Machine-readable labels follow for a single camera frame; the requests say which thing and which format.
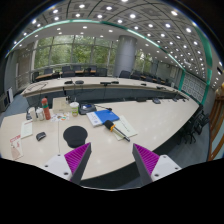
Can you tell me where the red spray bottle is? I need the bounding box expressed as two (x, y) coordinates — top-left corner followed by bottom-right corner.
(41, 98), (51, 120)

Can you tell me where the white plastic bottle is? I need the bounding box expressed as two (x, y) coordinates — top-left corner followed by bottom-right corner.
(36, 107), (44, 121)

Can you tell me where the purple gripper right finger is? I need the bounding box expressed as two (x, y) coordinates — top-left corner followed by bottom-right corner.
(131, 143), (182, 187)

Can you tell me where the green notepad paper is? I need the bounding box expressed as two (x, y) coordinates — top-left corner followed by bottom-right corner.
(114, 115), (138, 137)

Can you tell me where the grey concrete pillar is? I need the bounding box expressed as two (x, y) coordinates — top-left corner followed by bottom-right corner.
(113, 35), (137, 77)

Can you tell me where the white green paper cup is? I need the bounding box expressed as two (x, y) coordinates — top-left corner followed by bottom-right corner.
(70, 102), (79, 117)

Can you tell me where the white paper sheet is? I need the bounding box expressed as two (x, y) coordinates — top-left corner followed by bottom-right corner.
(21, 120), (33, 138)

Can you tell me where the black computer mouse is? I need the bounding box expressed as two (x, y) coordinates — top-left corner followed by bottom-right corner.
(36, 132), (46, 141)

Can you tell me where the orange black screwdriver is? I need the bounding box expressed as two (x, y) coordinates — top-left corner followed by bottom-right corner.
(104, 120), (130, 141)

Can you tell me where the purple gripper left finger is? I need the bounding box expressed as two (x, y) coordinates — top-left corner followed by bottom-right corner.
(44, 142), (92, 185)

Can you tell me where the black desk device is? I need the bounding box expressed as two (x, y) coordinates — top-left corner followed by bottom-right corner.
(79, 103), (96, 115)

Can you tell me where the blue book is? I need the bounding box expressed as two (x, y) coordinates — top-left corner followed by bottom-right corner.
(87, 110), (119, 127)

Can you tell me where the red white leaflet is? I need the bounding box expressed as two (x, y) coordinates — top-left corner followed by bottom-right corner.
(10, 135), (23, 160)

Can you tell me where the black round mouse pad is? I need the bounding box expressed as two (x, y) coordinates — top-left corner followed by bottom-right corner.
(63, 126), (88, 148)

